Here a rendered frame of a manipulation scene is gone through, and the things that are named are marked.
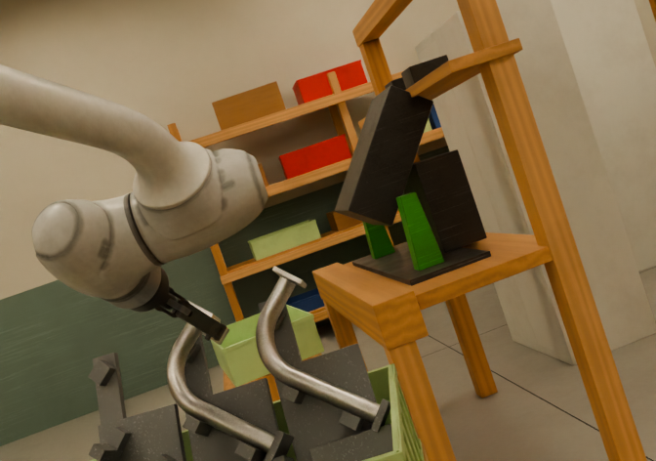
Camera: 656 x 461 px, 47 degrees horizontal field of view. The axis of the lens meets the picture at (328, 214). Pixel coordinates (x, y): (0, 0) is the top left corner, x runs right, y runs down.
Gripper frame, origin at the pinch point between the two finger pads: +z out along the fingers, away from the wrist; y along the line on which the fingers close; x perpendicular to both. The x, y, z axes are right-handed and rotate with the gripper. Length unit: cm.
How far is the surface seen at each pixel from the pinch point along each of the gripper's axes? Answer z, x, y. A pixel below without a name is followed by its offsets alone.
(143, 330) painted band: 511, 13, 299
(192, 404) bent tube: 2.0, 11.8, -7.9
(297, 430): 6.6, 7.0, -24.1
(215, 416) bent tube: 2.0, 11.6, -12.3
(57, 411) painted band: 512, 113, 331
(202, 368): 7.0, 6.3, -3.8
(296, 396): 0.4, 2.5, -23.1
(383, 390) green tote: 20.0, -6.2, -30.5
